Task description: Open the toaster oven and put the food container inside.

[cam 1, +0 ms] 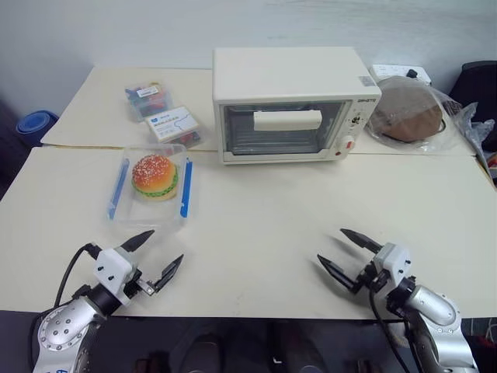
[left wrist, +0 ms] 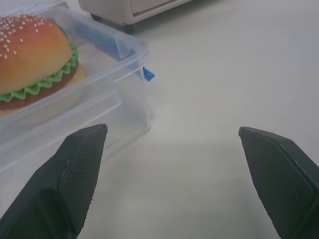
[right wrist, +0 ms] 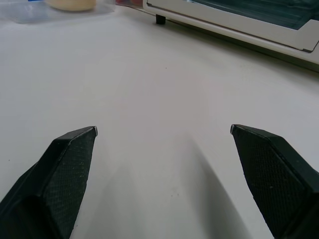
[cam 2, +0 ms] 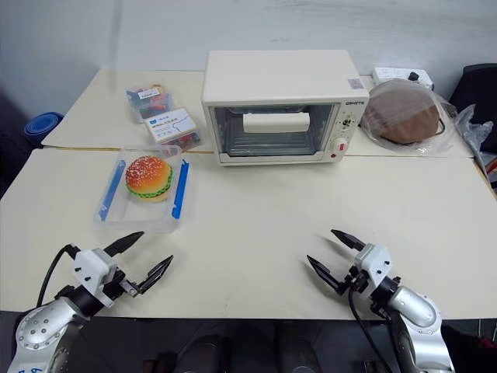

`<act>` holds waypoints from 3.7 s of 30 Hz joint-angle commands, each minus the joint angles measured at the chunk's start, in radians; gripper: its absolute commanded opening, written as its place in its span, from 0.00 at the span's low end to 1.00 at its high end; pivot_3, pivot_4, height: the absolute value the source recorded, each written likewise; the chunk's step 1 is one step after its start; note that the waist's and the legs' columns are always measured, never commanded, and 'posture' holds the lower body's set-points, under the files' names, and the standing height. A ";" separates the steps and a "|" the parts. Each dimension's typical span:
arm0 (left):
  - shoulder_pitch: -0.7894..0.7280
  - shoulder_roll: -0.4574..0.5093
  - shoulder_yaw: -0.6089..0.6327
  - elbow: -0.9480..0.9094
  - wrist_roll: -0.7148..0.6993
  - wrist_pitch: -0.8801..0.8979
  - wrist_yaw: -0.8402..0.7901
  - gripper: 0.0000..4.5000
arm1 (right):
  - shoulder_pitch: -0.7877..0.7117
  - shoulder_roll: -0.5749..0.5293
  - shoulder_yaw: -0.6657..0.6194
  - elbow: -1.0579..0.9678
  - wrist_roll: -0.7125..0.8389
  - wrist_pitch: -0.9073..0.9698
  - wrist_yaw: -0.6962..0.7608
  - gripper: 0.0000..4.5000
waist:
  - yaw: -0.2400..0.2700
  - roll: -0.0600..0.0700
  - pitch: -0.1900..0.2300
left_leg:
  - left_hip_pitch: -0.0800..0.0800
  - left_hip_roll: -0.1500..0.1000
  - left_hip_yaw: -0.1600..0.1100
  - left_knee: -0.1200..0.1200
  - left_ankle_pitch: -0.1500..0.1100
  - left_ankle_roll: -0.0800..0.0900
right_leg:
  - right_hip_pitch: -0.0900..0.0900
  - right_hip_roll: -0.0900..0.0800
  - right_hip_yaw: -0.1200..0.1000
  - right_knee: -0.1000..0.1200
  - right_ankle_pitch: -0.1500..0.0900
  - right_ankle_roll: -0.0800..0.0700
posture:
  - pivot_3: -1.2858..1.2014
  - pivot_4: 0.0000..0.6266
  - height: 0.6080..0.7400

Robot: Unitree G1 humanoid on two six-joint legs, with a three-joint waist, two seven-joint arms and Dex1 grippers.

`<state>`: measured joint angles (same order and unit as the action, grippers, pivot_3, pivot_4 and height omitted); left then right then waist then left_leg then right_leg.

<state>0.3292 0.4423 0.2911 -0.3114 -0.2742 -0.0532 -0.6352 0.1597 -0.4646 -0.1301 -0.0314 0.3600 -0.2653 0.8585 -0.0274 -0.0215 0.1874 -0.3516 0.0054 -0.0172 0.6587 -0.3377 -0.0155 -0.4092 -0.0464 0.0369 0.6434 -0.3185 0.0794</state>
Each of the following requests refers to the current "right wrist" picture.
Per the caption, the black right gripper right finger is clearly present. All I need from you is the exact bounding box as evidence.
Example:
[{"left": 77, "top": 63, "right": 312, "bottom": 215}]
[{"left": 230, "top": 123, "right": 319, "bottom": 239}]

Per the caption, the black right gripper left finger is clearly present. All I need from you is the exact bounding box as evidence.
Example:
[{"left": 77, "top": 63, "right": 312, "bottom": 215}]
[{"left": 0, "top": 125, "right": 99, "bottom": 239}]

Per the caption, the white toaster oven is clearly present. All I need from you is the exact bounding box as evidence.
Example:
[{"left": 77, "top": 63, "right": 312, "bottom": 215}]
[{"left": 141, "top": 0, "right": 319, "bottom": 74}]

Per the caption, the clear bag with bread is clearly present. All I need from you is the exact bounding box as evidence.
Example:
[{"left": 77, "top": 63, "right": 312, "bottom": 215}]
[{"left": 0, "top": 0, "right": 117, "bottom": 24}]

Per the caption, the pale yellow bread bun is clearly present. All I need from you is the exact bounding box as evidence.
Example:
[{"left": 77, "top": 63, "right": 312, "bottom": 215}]
[{"left": 45, "top": 0, "right": 97, "bottom": 12}]

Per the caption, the red packaged item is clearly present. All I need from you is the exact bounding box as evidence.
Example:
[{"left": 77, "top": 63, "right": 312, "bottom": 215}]
[{"left": 115, "top": 0, "right": 143, "bottom": 8}]

